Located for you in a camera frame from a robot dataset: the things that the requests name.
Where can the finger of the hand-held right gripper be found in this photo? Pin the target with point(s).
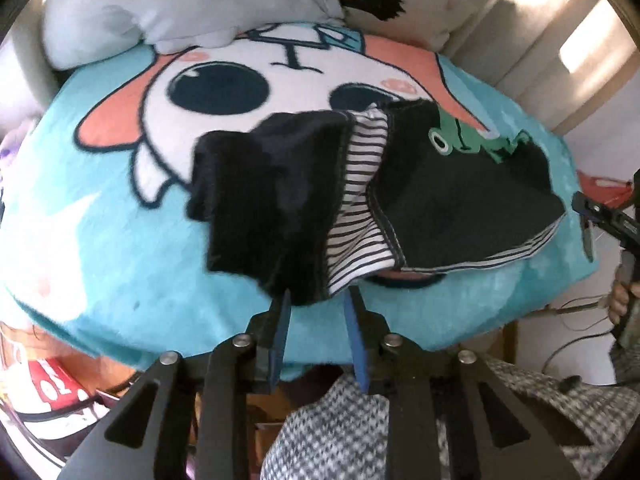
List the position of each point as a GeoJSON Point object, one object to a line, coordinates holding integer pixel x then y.
{"type": "Point", "coordinates": [607, 217]}

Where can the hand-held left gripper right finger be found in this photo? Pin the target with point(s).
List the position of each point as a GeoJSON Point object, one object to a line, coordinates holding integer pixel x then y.
{"type": "Point", "coordinates": [356, 340]}

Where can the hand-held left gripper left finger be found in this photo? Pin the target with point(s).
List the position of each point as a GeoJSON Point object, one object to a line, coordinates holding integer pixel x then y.
{"type": "Point", "coordinates": [280, 332]}

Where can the black pants with striped lining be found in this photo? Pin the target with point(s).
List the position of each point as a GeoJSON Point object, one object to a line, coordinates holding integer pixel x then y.
{"type": "Point", "coordinates": [430, 195]}

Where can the person's right hand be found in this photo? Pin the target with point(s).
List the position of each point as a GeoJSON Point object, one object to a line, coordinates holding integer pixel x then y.
{"type": "Point", "coordinates": [619, 302]}

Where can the person's checked grey garment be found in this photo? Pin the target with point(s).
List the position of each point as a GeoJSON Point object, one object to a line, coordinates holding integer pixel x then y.
{"type": "Point", "coordinates": [350, 440]}

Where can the turquoise cartoon plush cushion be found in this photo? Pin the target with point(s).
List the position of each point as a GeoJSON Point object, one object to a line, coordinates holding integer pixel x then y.
{"type": "Point", "coordinates": [125, 240]}

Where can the beige padded headboard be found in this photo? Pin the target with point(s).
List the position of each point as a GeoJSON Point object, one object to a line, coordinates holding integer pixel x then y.
{"type": "Point", "coordinates": [505, 35]}

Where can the red and white bag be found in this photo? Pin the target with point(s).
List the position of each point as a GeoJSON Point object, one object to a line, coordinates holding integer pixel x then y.
{"type": "Point", "coordinates": [45, 385]}

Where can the pale purple cloth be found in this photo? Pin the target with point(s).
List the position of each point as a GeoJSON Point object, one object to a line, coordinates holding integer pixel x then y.
{"type": "Point", "coordinates": [15, 142]}

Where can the white pillow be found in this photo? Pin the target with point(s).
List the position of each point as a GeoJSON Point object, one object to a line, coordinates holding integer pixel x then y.
{"type": "Point", "coordinates": [165, 5]}

